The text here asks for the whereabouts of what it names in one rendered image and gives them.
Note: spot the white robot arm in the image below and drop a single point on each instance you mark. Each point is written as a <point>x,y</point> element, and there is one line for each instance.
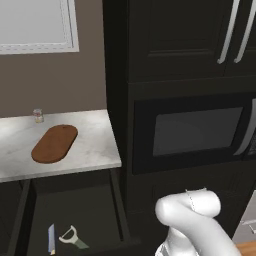
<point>196,223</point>

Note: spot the brown oval cutting board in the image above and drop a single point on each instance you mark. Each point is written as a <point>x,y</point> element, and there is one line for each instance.
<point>55,143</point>

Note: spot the open dark drawer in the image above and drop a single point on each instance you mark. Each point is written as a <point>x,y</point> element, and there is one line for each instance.
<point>73,213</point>

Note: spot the black microwave oven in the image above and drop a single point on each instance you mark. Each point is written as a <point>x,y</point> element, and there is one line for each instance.
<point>191,133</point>

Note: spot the small glass jar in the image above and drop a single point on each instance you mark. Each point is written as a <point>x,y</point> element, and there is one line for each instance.
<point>38,115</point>

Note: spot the white framed window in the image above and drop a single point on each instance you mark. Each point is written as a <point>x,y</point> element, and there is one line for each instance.
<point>36,23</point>

